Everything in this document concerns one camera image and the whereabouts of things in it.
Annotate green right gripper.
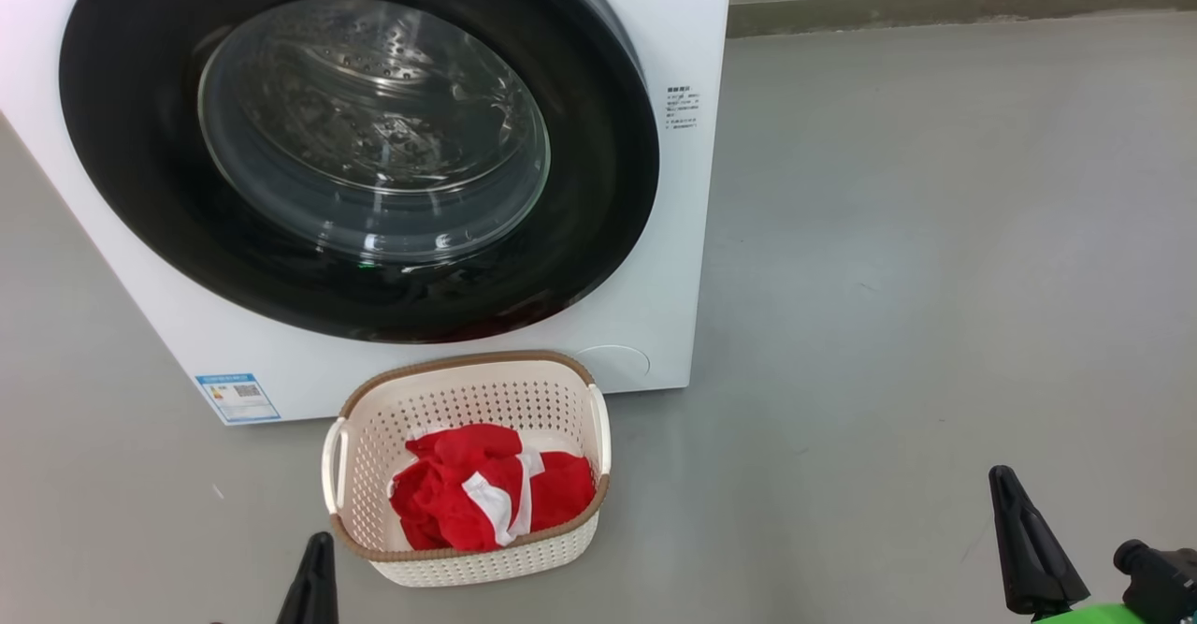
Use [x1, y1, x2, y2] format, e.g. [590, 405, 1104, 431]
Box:
[988, 464, 1144, 624]

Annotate red and white garment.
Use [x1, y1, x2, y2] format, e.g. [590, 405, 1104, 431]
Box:
[389, 422, 598, 554]

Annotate round white filter cover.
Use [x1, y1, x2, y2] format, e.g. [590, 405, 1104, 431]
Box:
[572, 343, 652, 393]

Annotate white washing machine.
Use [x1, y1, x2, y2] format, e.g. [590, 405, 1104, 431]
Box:
[0, 0, 736, 428]

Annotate blue energy label sticker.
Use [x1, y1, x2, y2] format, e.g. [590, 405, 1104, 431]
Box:
[194, 372, 282, 425]

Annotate cream perforated laundry basket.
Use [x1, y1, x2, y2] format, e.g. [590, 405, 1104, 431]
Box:
[321, 350, 613, 588]

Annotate dark round washing machine door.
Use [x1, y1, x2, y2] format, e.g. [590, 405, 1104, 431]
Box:
[58, 0, 661, 345]

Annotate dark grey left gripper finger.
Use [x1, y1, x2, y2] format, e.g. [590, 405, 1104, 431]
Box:
[275, 531, 340, 624]

